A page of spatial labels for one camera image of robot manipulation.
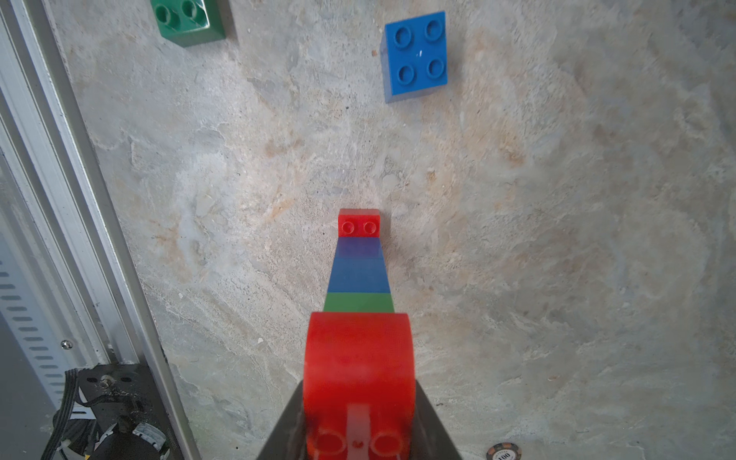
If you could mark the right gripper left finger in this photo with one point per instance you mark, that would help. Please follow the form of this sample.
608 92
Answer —
287 441

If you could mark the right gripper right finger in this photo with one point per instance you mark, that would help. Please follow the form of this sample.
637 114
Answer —
430 440

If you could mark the red small lego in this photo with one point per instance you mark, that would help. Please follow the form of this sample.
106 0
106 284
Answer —
359 386

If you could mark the blue small lego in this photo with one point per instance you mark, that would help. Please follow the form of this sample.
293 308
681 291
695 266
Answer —
414 57
359 275
359 248

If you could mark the red long lego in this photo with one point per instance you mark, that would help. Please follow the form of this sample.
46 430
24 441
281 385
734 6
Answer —
359 223

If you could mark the green small lego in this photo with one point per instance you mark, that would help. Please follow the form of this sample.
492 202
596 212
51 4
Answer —
359 302

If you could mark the green long lego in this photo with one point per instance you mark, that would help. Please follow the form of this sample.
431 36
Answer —
188 22

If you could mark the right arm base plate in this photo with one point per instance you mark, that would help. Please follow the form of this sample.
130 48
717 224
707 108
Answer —
111 411

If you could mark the vented cable duct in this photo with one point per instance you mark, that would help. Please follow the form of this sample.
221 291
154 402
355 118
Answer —
20 309

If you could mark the aluminium front rail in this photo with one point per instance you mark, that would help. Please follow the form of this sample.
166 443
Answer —
58 218

